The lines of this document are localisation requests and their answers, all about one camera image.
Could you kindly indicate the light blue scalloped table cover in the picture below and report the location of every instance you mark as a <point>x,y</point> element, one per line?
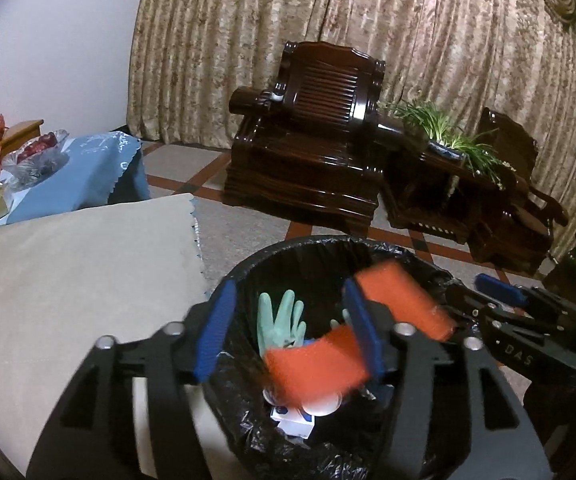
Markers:
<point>195,235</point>

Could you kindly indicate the red apple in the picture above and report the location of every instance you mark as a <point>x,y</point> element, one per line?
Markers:
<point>48,138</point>
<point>30,149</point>

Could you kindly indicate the low wooden cabinet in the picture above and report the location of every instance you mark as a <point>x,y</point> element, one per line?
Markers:
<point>23,130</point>

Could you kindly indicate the white and blue carton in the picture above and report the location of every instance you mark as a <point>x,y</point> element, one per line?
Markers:
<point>293,422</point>

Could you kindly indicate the white paper cup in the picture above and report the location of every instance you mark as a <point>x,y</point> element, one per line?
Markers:
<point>323,406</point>

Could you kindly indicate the orange foam fruit net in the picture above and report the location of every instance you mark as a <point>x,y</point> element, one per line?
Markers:
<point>402,295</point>
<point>318,370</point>

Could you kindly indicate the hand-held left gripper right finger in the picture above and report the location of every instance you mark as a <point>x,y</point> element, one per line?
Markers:
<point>362,330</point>

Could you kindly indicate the beige patterned curtain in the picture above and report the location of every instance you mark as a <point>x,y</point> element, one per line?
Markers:
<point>367,10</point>

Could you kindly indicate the glass fruit bowl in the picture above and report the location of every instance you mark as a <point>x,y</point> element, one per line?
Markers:
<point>38,165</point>

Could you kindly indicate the black trash bin with liner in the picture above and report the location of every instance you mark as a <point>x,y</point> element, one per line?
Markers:
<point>308,270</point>

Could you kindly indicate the dark wooden side table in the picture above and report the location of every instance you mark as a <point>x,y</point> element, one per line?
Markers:
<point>432,195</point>

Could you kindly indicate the green potted plant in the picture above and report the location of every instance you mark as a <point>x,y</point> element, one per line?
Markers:
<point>442,130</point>

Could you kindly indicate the dark wooden armchair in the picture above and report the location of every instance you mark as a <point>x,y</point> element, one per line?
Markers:
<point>517,200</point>
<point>308,125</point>

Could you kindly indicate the blue tablecloth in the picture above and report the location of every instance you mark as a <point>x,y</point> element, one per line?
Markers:
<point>93,170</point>

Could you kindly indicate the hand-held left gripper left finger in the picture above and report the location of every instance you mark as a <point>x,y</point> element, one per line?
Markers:
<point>215,330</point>

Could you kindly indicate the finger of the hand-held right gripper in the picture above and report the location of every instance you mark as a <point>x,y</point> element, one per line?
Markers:
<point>472,305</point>
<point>497,285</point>

